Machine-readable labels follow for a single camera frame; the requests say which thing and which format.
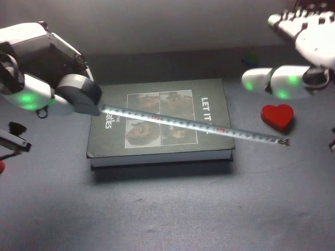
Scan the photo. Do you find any left camera cable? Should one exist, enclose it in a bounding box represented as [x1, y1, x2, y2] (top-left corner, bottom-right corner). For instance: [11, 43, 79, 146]
[0, 151, 19, 161]

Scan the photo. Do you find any measuring tape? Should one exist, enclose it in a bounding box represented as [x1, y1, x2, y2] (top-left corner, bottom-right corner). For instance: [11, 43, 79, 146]
[55, 74, 291, 148]

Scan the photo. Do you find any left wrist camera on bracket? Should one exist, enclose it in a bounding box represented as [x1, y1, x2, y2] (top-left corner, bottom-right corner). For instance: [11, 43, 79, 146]
[0, 121, 32, 153]

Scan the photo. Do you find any grey table cloth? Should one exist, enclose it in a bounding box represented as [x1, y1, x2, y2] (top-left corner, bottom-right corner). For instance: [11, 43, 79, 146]
[0, 47, 335, 251]

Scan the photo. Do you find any black Let It Be album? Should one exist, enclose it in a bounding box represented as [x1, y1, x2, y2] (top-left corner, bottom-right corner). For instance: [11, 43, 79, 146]
[86, 77, 236, 172]

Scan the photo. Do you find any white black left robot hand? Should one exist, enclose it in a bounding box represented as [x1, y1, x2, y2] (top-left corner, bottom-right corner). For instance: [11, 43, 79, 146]
[0, 21, 95, 119]

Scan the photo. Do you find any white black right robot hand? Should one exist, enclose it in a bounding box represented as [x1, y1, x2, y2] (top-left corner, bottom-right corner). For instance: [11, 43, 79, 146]
[240, 2, 335, 100]

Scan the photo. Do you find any red heart block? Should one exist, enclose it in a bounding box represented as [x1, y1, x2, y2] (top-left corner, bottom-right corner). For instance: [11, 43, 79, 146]
[260, 104, 295, 132]

